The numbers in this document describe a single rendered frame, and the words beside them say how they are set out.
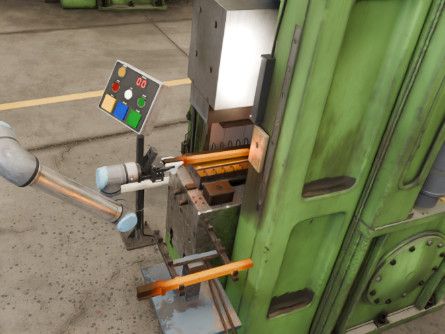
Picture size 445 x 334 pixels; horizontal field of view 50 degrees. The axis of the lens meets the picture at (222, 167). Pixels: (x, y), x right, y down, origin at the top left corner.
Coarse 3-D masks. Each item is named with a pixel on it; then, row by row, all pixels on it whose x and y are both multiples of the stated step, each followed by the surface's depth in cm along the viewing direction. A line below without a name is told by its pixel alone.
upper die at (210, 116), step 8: (192, 88) 206; (192, 96) 207; (200, 96) 199; (192, 104) 209; (200, 104) 200; (208, 104) 192; (200, 112) 202; (208, 112) 194; (216, 112) 195; (224, 112) 197; (232, 112) 199; (240, 112) 201; (248, 112) 203; (208, 120) 196; (216, 120) 198; (224, 120) 200; (232, 120) 202
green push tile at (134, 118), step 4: (132, 112) 243; (136, 112) 242; (128, 116) 244; (132, 116) 242; (136, 116) 241; (140, 116) 240; (128, 120) 244; (132, 120) 242; (136, 120) 241; (128, 124) 243; (132, 124) 242; (136, 124) 241
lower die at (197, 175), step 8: (248, 144) 242; (200, 152) 231; (208, 152) 232; (240, 160) 226; (248, 160) 227; (192, 168) 222; (200, 168) 217; (208, 168) 219; (216, 168) 220; (232, 168) 222; (240, 168) 222; (192, 176) 223; (200, 176) 214; (208, 176) 216; (200, 184) 216
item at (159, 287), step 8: (232, 264) 176; (240, 264) 177; (248, 264) 177; (200, 272) 171; (208, 272) 172; (216, 272) 172; (224, 272) 174; (160, 280) 166; (168, 280) 167; (176, 280) 167; (184, 280) 168; (192, 280) 168; (200, 280) 170; (136, 288) 162; (144, 288) 162; (152, 288) 162; (160, 288) 165; (168, 288) 165; (176, 288) 167; (144, 296) 163; (152, 296) 164
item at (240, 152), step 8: (216, 152) 221; (224, 152) 222; (232, 152) 223; (240, 152) 224; (248, 152) 226; (168, 160) 210; (176, 160) 211; (184, 160) 212; (192, 160) 214; (200, 160) 216; (208, 160) 218
